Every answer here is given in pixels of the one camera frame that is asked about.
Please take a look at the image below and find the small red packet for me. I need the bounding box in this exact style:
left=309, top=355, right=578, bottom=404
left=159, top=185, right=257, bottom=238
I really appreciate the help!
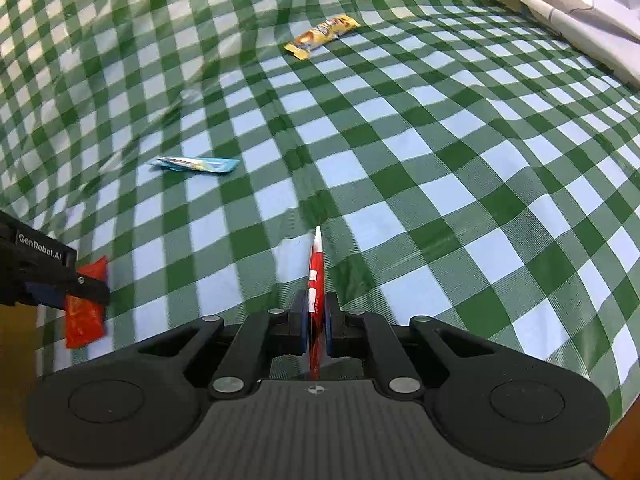
left=307, top=226, right=324, bottom=380

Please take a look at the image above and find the orange candy wrapper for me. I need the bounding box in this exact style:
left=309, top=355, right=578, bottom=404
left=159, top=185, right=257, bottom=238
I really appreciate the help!
left=64, top=257, right=107, bottom=349

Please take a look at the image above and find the light blue stick packet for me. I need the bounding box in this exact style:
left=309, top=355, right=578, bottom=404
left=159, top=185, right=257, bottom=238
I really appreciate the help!
left=150, top=156, right=239, bottom=174

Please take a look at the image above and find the yellow candy bar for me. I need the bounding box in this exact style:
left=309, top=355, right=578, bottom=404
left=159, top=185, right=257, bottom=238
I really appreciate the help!
left=284, top=14, right=360, bottom=60

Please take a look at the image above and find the green checkered cloth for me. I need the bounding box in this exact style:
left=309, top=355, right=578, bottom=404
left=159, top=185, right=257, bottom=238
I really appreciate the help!
left=1, top=0, right=639, bottom=420

